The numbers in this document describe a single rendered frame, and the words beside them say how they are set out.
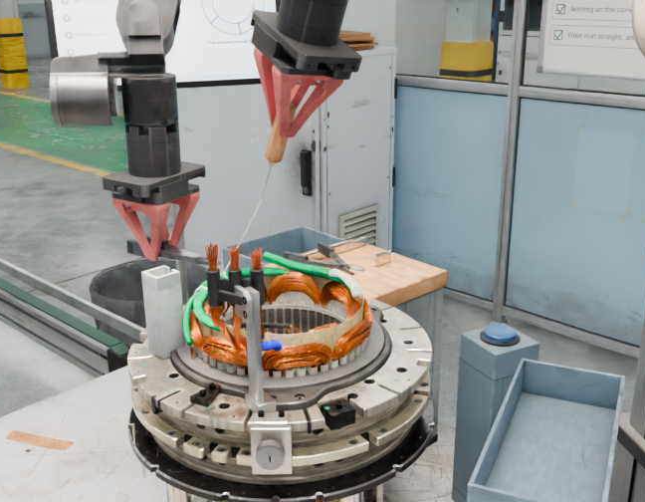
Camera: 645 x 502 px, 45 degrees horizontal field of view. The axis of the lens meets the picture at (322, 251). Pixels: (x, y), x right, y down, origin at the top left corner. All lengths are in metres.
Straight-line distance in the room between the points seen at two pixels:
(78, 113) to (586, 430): 0.61
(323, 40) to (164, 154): 0.24
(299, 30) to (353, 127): 2.50
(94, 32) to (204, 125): 1.81
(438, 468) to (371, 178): 2.25
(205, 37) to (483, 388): 1.12
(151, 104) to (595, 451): 0.56
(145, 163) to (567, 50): 2.35
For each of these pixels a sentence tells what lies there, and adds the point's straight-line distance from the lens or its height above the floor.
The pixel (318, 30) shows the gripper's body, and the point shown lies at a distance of 0.69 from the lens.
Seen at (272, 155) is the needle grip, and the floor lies 1.30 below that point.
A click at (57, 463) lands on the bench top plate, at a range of 1.27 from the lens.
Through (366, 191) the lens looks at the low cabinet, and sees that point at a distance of 3.31.
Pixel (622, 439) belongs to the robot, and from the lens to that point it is 1.08.
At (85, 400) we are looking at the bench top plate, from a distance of 1.42.
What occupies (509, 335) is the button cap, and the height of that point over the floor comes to 1.04.
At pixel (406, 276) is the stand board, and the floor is 1.07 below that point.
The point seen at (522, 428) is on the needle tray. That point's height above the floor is 1.02.
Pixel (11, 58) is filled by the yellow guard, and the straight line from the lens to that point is 12.65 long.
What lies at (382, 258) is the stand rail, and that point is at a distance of 1.13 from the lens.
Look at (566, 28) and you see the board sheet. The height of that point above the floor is 1.29.
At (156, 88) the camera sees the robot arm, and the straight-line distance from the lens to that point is 0.83.
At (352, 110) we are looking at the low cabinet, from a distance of 3.17.
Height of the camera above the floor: 1.46
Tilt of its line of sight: 19 degrees down
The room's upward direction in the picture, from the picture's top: 1 degrees counter-clockwise
